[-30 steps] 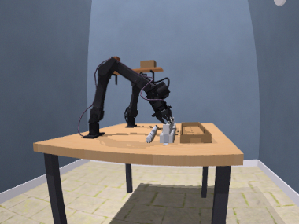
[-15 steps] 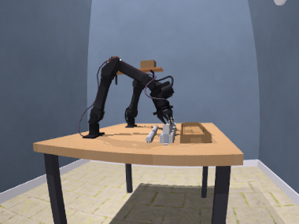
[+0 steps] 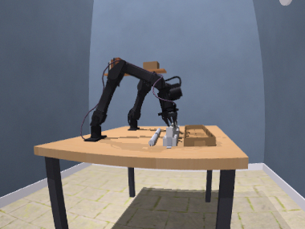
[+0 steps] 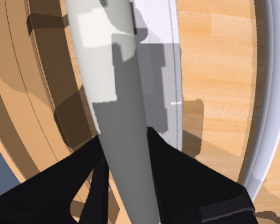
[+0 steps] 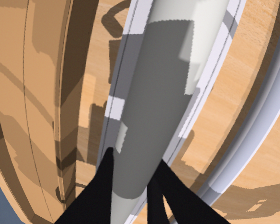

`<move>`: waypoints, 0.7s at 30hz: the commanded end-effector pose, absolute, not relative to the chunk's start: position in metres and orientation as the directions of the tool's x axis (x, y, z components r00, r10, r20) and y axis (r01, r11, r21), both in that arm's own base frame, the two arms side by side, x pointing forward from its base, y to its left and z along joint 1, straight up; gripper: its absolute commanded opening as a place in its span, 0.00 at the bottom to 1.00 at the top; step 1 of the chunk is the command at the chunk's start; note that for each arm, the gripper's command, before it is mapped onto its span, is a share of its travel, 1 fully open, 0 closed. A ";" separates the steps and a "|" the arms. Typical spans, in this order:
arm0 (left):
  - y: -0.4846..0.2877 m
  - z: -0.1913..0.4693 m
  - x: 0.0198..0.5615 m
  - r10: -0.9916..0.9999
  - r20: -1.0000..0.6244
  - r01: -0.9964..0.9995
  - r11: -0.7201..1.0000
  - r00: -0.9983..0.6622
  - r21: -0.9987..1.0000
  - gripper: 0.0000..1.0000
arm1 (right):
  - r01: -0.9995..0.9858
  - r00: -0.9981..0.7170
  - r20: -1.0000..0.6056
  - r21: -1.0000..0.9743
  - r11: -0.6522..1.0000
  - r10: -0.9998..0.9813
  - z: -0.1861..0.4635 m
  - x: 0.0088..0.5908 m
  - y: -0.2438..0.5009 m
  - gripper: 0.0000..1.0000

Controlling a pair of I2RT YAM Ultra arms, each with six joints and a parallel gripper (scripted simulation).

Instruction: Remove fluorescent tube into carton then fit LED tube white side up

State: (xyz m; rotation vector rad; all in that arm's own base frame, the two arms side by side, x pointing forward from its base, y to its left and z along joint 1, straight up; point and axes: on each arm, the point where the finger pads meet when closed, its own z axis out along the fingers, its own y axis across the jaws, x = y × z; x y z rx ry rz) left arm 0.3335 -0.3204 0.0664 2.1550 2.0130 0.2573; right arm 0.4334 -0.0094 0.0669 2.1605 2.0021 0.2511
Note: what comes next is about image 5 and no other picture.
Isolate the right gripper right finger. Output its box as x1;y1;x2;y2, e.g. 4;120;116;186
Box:
147;159;231;224

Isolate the grey tube with white end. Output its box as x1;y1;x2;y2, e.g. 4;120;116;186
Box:
196;36;280;206

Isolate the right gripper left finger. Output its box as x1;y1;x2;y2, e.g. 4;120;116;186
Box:
54;147;114;224

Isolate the long brown cardboard carton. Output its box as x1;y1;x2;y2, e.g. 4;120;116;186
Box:
0;0;99;224

